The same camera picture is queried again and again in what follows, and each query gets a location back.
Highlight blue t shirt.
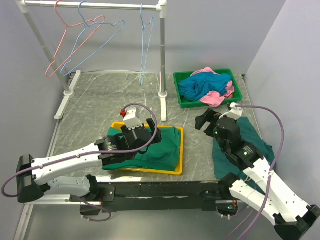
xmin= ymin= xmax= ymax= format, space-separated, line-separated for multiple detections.
xmin=178 ymin=72 xmax=232 ymax=102

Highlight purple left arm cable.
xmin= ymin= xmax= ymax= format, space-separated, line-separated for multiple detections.
xmin=0 ymin=102 xmax=159 ymax=223

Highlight white clothes rack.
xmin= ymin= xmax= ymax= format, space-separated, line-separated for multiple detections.
xmin=16 ymin=0 xmax=168 ymax=122

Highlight black mounting base rail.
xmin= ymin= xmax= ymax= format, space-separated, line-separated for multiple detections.
xmin=68 ymin=180 xmax=241 ymax=218

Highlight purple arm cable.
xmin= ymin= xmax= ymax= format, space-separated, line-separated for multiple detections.
xmin=0 ymin=102 xmax=159 ymax=223
xmin=224 ymin=104 xmax=285 ymax=240

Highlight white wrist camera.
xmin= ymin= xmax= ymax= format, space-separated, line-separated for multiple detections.
xmin=219 ymin=102 xmax=243 ymax=120
xmin=120 ymin=107 xmax=143 ymax=130

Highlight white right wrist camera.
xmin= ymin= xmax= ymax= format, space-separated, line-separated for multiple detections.
xmin=219 ymin=102 xmax=243 ymax=120

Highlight green enterprise t shirt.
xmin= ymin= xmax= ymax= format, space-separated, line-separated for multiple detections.
xmin=102 ymin=127 xmax=181 ymax=171

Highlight green plastic bin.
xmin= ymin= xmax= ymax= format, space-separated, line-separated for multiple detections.
xmin=173 ymin=68 xmax=243 ymax=109

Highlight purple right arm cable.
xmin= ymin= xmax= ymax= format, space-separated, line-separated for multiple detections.
xmin=224 ymin=104 xmax=285 ymax=240

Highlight yellow plastic tray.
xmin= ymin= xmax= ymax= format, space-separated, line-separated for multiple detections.
xmin=118 ymin=125 xmax=184 ymax=175

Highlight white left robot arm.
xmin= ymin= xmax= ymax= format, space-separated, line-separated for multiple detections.
xmin=16 ymin=118 xmax=162 ymax=203

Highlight light blue wire hanger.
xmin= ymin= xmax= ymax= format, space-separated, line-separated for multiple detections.
xmin=139 ymin=3 xmax=154 ymax=86

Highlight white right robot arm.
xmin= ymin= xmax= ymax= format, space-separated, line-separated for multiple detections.
xmin=195 ymin=106 xmax=320 ymax=240

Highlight dark green pants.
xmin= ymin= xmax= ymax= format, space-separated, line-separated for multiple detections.
xmin=212 ymin=117 xmax=275 ymax=180

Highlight pink wire hanger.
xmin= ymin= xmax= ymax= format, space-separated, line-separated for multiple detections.
xmin=45 ymin=0 xmax=106 ymax=78

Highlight blue wire hanger middle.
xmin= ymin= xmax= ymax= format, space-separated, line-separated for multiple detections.
xmin=60 ymin=1 xmax=126 ymax=77

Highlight pink t shirt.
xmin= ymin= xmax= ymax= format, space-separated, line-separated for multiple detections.
xmin=190 ymin=67 xmax=235 ymax=107

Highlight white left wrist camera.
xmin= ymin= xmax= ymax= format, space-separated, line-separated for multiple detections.
xmin=120 ymin=107 xmax=143 ymax=130

